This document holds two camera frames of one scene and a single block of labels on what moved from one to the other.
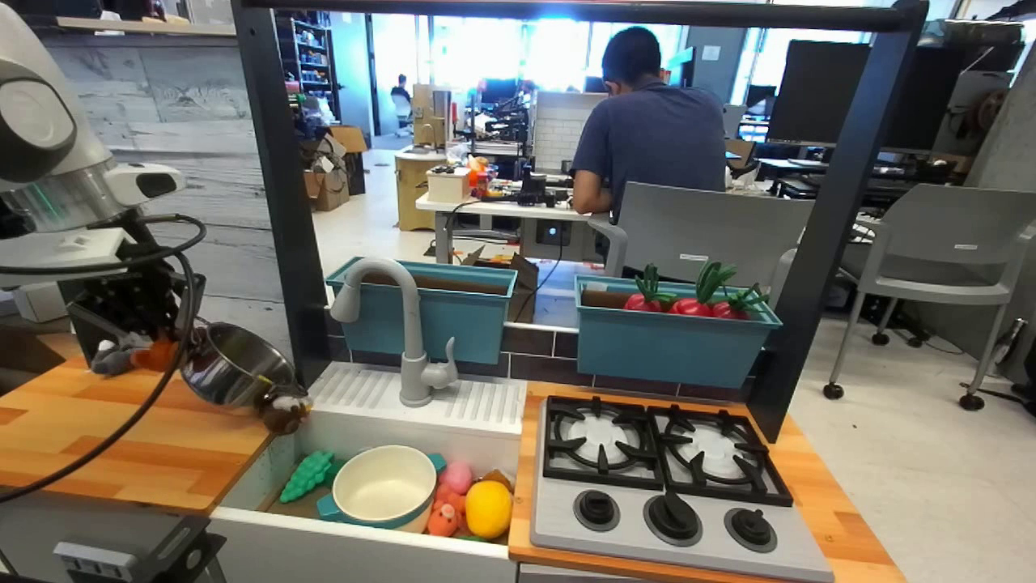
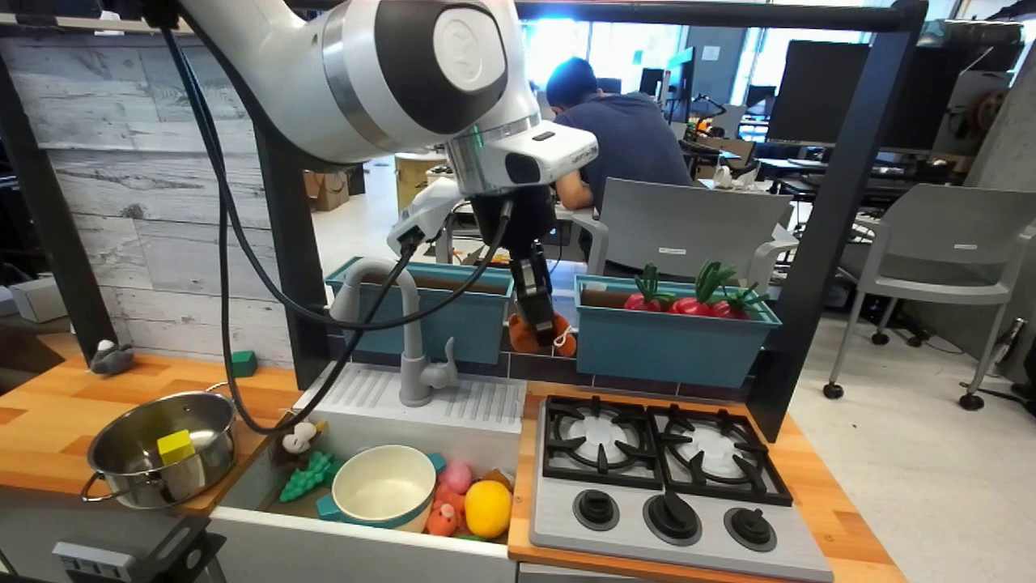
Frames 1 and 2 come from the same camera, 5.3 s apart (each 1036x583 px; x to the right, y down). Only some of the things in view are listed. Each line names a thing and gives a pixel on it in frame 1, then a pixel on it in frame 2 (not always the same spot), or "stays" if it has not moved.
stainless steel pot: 239,363 → 161,453
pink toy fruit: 449,508 stays
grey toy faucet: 415,380 stays
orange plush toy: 161,353 → 548,337
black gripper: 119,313 → 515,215
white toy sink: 356,405 stays
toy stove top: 667,487 stays
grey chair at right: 946,241 stays
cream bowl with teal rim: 384,485 stays
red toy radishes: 695,307 stays
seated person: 663,131 → 629,134
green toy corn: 309,473 stays
